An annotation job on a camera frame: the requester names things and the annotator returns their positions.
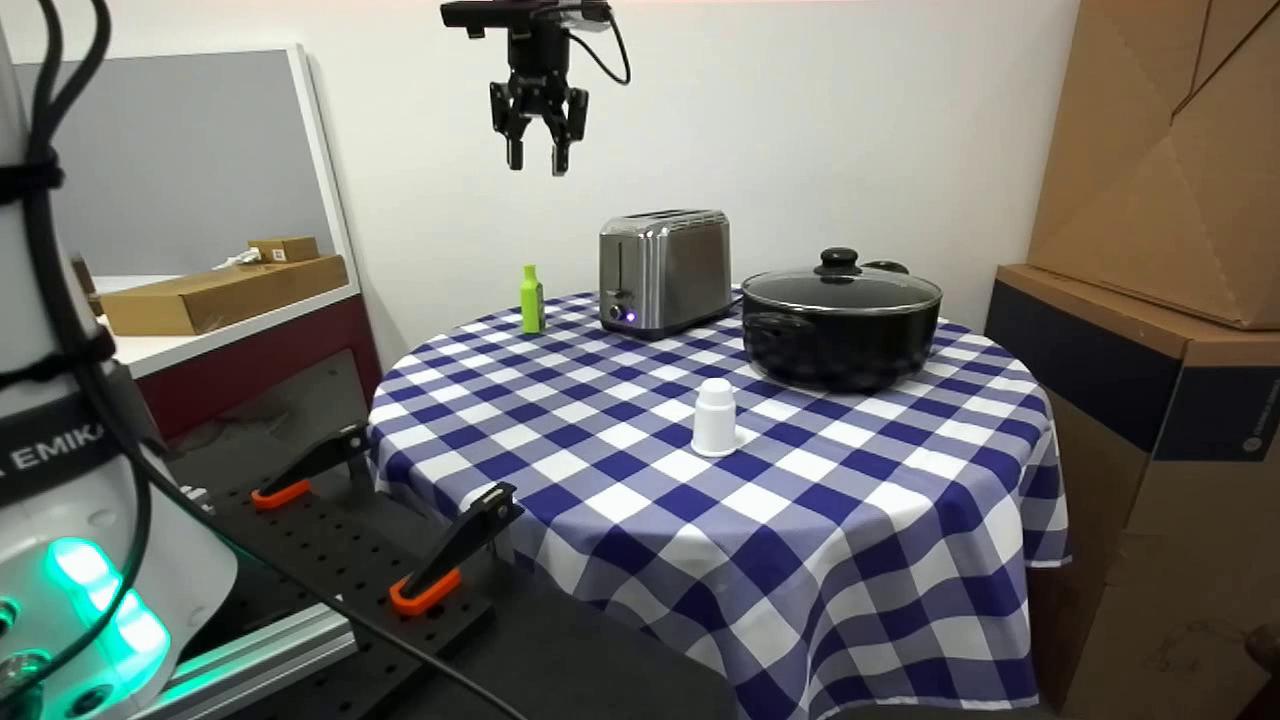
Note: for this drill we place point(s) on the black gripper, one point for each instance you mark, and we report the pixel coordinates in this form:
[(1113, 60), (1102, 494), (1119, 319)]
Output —
[(537, 64)]

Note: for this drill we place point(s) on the silver two-slot toaster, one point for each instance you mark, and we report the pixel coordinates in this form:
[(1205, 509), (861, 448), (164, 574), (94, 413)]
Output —
[(663, 275)]

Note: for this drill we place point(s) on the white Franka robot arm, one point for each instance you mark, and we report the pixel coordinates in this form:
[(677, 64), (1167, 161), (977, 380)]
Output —
[(52, 534)]

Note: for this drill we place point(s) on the small green bottle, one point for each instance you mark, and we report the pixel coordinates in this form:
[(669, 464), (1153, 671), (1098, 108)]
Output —
[(528, 307)]

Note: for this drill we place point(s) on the small cardboard piece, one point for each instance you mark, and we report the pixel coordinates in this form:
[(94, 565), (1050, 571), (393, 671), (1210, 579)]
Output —
[(281, 248)]

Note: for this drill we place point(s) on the small white plastic bottle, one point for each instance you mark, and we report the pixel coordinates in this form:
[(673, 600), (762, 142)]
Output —
[(714, 423)]

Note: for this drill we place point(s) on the glass pot lid black knob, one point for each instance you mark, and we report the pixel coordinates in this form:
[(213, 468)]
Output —
[(842, 284)]

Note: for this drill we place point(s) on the flat long cardboard box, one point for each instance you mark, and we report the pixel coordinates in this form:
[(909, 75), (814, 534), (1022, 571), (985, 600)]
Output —
[(221, 297)]

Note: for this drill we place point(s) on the white top dark red cabinet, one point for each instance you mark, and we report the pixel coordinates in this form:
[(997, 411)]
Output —
[(252, 362)]

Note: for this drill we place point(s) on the black cooking pot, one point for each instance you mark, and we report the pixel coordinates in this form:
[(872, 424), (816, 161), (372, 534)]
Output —
[(838, 345)]

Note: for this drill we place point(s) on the black clamp orange tips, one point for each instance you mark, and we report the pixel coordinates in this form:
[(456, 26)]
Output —
[(310, 464), (452, 546)]

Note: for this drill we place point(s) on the black perforated breadboard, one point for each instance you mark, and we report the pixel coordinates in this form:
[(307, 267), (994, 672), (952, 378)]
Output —
[(354, 554)]

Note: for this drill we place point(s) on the blue white checkered tablecloth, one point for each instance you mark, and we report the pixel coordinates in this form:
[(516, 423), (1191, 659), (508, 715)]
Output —
[(775, 534)]

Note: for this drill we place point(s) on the large plain cardboard box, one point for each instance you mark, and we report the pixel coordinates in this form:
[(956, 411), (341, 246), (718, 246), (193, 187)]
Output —
[(1173, 146)]

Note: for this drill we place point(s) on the cardboard box dark blue band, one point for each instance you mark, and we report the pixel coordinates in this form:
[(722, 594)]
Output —
[(1146, 504)]

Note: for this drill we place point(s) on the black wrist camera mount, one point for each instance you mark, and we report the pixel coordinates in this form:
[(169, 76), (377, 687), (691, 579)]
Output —
[(520, 14)]

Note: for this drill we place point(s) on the grey panel white frame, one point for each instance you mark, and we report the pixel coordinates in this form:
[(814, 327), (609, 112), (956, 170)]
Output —
[(180, 161)]

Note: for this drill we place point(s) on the aluminium extrusion rail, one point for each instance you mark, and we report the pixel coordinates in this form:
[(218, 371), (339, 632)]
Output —
[(267, 659)]

